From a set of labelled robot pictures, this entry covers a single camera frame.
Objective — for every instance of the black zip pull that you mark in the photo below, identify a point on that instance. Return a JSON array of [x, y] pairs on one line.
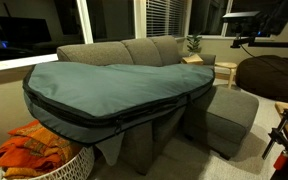
[[118, 126]]

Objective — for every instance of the large green zip bag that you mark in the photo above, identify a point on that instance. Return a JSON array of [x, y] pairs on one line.
[[100, 86]]

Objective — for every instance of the grey fabric sofa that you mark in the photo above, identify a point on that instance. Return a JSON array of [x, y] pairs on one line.
[[144, 50]]

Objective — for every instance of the light wooden box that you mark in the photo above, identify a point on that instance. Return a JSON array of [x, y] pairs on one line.
[[192, 60]]

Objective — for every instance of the grey hanging cloth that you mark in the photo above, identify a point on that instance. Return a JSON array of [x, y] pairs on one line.
[[112, 150]]

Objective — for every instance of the green potted plant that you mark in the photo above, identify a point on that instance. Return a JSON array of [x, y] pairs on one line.
[[194, 43]]

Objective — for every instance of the white window blinds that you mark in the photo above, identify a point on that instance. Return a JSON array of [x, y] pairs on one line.
[[165, 16]]

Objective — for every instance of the small wooden stool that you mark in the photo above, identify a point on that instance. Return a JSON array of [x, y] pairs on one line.
[[226, 65]]

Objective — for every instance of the orange patterned blanket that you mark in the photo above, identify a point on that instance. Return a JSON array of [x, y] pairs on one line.
[[34, 146]]

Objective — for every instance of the dark brown bean bag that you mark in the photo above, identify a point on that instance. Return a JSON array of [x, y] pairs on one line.
[[270, 78]]

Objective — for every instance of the black metal clamp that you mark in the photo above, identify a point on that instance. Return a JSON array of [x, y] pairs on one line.
[[277, 135]]

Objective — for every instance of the white window frame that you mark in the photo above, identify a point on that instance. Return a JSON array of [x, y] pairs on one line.
[[84, 20]]

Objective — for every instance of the black camera on mount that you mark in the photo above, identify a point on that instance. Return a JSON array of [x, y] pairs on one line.
[[240, 20]]

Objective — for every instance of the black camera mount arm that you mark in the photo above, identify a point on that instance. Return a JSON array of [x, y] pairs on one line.
[[274, 44]]

